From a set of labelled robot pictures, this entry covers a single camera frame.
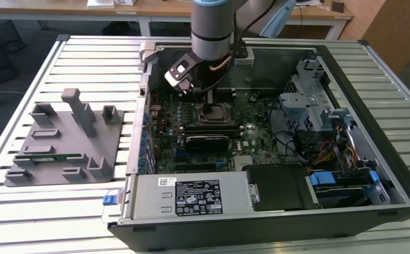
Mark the small silver CPU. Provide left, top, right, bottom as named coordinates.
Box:
left=206, top=105, right=230, bottom=122

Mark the metal socket cover frame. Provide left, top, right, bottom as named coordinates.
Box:
left=198, top=103, right=234, bottom=125

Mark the CPU socket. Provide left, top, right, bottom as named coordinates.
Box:
left=195, top=102, right=236, bottom=126

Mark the black RAM slots row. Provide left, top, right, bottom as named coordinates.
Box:
left=182, top=124, right=245, bottom=138
left=216, top=88, right=237, bottom=99

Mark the black expansion card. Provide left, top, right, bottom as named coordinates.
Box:
left=185, top=134, right=232, bottom=154

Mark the silver metal drive cage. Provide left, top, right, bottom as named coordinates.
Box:
left=278, top=59, right=360, bottom=133

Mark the green motherboard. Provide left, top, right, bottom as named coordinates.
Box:
left=145, top=88, right=288, bottom=175

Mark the silver finned chipset heatsink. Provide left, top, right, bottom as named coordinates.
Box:
left=233, top=155, right=256, bottom=170

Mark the white box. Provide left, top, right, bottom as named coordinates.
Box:
left=86, top=0, right=117, bottom=10

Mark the black plastic air shroud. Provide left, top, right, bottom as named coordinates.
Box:
left=244, top=164, right=325, bottom=212

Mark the grey parts rack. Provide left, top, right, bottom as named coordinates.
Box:
left=3, top=88, right=126, bottom=187

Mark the silver power supply with label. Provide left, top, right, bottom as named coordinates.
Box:
left=118, top=171, right=262, bottom=222

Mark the green RAM stick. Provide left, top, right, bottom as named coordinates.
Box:
left=14, top=152, right=85, bottom=162

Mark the blue case latch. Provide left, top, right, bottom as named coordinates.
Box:
left=103, top=194, right=121, bottom=207

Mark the wooden cabinet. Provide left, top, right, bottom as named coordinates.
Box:
left=338, top=0, right=410, bottom=75

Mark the black open PC case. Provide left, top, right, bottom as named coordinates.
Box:
left=101, top=39, right=410, bottom=253

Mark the blue disk bay clip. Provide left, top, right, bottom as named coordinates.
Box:
left=368, top=170, right=381, bottom=186

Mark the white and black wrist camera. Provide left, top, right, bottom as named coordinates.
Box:
left=165, top=52, right=204, bottom=95

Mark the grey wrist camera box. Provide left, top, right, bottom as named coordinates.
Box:
left=233, top=47, right=256, bottom=67

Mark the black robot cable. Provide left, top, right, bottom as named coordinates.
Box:
left=240, top=0, right=277, bottom=34

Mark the coloured power wire bundle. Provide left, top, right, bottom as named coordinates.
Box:
left=293, top=125, right=366, bottom=173

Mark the blue disk carrier handle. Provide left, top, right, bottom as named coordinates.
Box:
left=309, top=171, right=330, bottom=188

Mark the wooden desk with white frame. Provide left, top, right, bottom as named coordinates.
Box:
left=0, top=0, right=356, bottom=40

